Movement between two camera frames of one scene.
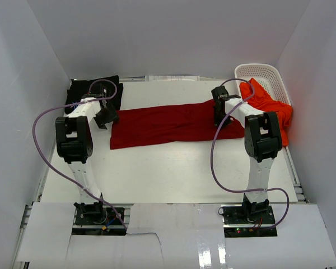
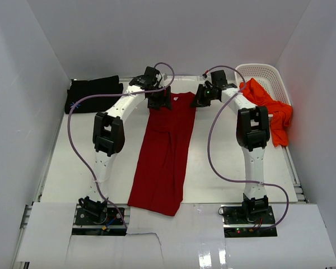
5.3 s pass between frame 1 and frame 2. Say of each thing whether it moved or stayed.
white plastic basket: stayed
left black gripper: moved
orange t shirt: stayed
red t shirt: moved
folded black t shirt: stayed
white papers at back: stayed
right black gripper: moved
